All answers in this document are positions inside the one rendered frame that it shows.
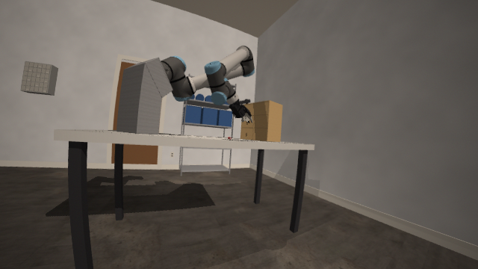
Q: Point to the tan wooden chest of drawers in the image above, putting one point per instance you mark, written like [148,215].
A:
[274,123]

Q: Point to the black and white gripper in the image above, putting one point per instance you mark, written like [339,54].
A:
[240,111]

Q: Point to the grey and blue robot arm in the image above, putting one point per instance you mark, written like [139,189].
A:
[235,64]

